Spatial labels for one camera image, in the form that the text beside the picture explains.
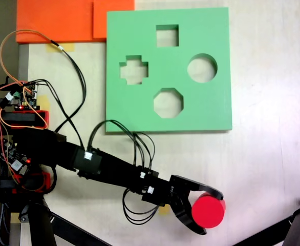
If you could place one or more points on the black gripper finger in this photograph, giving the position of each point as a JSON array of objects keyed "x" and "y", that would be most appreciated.
[
  {"x": 206, "y": 188},
  {"x": 184, "y": 215}
]

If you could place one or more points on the red cylinder block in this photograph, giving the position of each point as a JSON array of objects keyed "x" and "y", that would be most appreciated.
[{"x": 209, "y": 211}]

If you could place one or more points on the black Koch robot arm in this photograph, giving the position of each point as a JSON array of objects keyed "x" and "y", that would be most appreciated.
[{"x": 63, "y": 153}]

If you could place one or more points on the orange foam block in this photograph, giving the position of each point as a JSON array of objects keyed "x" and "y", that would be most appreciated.
[{"x": 63, "y": 20}]

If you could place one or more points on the yellow masking tape piece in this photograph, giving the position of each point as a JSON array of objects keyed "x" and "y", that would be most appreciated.
[
  {"x": 14, "y": 217},
  {"x": 163, "y": 211},
  {"x": 68, "y": 47},
  {"x": 44, "y": 101}
]

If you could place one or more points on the thick black tripod leg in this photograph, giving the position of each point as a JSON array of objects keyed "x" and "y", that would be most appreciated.
[{"x": 41, "y": 230}]

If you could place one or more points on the green shape sorting board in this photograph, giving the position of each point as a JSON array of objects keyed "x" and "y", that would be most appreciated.
[{"x": 170, "y": 64}]

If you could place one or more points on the dark circuit board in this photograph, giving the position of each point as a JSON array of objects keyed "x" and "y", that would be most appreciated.
[{"x": 17, "y": 165}]

